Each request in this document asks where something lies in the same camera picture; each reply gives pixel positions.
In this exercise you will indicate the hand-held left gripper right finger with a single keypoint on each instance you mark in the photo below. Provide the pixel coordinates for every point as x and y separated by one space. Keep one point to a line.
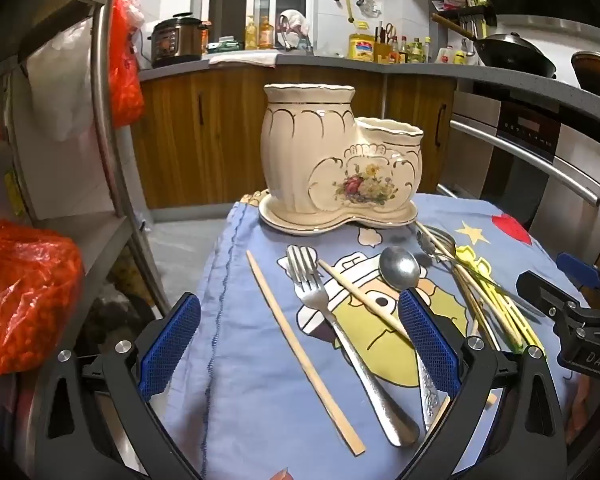
430 340

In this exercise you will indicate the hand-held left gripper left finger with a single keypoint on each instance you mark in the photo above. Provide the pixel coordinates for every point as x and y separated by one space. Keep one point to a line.
170 345

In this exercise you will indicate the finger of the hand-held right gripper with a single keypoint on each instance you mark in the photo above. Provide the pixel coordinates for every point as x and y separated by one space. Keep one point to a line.
577 266
545 292

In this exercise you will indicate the yellow green plastic utensil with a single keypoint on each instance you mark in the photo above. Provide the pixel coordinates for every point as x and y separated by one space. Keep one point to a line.
472 255
505 305

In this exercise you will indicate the cream floral ceramic utensil holder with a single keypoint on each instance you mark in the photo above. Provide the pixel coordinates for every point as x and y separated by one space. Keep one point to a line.
300 160

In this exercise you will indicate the person's left hand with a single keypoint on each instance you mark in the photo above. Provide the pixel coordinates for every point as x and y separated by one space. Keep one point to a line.
282 475

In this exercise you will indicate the dark round pot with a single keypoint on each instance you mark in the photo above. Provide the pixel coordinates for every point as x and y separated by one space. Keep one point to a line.
115 315

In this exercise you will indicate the blue cartoon printed cloth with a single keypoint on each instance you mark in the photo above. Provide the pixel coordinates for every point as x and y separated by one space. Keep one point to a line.
260 385

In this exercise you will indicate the stainless steel oven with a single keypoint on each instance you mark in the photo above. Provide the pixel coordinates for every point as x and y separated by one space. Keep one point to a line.
525 130

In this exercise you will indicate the large red plastic bag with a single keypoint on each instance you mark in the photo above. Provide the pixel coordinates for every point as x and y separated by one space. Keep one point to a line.
25 300

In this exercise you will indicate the cream ceramic saucer tray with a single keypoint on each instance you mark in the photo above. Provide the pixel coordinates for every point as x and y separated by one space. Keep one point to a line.
290 222

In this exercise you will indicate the dark brown wok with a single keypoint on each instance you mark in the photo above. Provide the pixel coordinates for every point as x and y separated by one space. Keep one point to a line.
597 72

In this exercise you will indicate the wooden kitchen cabinet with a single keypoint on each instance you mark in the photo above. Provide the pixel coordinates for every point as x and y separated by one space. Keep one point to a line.
205 135

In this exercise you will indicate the steel storage rack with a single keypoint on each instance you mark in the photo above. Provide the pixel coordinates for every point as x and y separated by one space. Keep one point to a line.
100 110

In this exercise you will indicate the grey kitchen countertop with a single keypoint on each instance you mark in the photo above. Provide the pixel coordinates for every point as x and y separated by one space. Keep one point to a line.
420 71

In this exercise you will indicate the row of sauce bottles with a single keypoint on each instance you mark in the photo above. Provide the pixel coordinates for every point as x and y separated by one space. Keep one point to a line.
415 52

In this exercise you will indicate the hanging red plastic bag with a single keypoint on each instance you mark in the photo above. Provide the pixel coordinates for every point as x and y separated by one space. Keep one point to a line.
125 70

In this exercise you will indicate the white plastic bag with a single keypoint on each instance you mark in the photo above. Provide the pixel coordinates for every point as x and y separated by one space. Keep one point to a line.
60 85

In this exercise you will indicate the knife block with scissors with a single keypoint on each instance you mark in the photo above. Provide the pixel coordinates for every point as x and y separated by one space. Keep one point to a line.
382 50

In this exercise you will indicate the white towel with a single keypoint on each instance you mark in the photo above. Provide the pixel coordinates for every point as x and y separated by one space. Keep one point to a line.
245 58

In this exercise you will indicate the yellow oil jug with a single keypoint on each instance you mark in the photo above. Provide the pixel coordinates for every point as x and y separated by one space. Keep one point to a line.
361 47

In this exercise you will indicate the green flat box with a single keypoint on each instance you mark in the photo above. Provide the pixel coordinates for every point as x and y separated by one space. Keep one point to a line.
225 46

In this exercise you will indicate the yellow cooking oil bottle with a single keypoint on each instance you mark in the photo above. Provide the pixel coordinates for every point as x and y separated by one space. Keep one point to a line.
250 35

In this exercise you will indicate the orange cooking oil bottle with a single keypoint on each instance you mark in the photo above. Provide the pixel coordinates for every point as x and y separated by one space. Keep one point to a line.
266 35

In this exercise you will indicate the kitchen faucet with cloth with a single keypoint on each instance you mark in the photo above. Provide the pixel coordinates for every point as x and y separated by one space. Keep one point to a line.
295 22

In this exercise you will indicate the black wall spice rack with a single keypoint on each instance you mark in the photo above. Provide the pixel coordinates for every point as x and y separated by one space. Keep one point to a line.
467 10

